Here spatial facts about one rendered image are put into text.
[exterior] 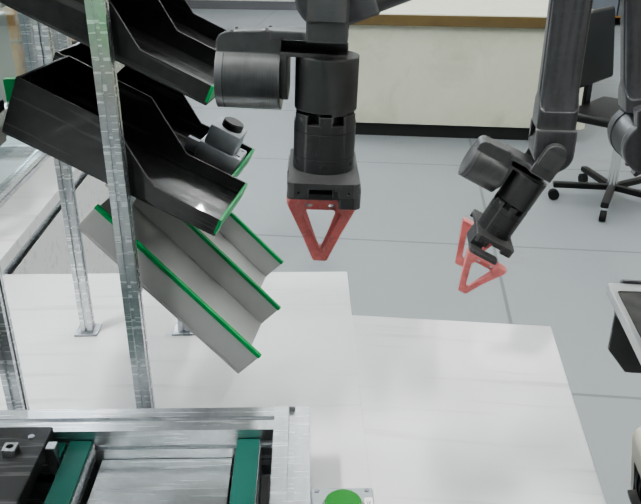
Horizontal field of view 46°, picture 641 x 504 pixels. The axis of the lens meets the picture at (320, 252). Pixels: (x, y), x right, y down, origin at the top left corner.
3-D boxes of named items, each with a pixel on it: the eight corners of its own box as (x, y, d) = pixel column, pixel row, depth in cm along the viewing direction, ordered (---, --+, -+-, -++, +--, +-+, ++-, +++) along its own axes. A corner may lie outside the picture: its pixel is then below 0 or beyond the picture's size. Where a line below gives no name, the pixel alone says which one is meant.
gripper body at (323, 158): (287, 202, 68) (288, 121, 65) (290, 165, 77) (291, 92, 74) (359, 204, 68) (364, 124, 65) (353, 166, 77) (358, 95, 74)
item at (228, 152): (240, 168, 112) (258, 127, 109) (232, 178, 108) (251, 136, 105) (189, 142, 112) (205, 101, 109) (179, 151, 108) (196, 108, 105)
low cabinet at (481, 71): (540, 73, 719) (552, -19, 683) (587, 145, 516) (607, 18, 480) (351, 69, 739) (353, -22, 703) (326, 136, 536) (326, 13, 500)
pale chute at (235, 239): (265, 277, 125) (283, 261, 123) (246, 317, 113) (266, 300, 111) (138, 156, 119) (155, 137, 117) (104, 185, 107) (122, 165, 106)
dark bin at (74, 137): (241, 198, 103) (262, 151, 99) (214, 237, 91) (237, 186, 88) (53, 104, 101) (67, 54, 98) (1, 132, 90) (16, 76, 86)
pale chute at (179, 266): (260, 324, 111) (281, 306, 110) (238, 374, 100) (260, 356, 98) (117, 190, 106) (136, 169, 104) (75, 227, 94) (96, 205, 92)
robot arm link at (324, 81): (360, 49, 64) (360, 38, 69) (279, 46, 64) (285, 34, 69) (355, 129, 67) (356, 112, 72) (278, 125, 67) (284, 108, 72)
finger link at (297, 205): (285, 269, 74) (286, 178, 70) (287, 238, 80) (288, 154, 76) (354, 271, 74) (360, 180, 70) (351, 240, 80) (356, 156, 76)
